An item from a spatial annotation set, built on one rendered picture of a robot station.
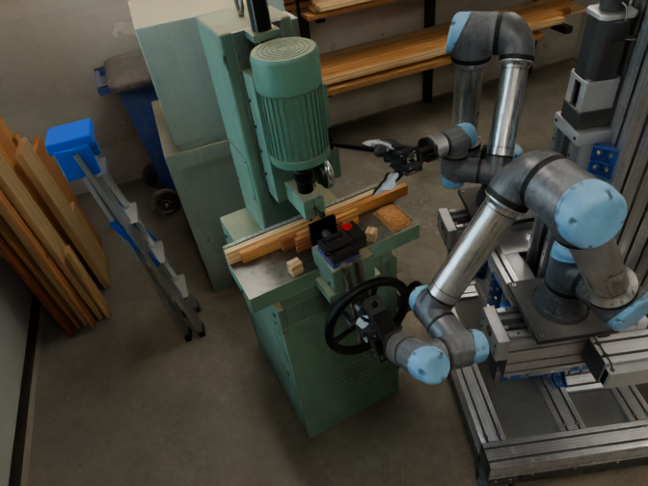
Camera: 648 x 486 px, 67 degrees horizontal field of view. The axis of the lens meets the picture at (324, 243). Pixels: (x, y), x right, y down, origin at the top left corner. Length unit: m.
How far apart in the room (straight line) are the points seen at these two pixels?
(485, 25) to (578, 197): 0.74
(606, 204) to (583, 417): 1.24
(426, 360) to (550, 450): 1.00
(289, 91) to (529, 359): 1.02
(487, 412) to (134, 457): 1.44
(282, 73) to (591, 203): 0.74
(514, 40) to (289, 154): 0.69
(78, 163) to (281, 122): 0.93
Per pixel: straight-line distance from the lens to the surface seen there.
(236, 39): 1.45
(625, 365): 1.59
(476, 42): 1.56
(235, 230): 1.87
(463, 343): 1.11
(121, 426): 2.48
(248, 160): 1.61
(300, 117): 1.31
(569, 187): 0.97
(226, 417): 2.32
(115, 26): 3.60
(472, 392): 2.02
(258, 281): 1.49
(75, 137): 2.01
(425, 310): 1.17
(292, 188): 1.54
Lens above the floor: 1.93
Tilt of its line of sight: 41 degrees down
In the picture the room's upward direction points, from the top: 8 degrees counter-clockwise
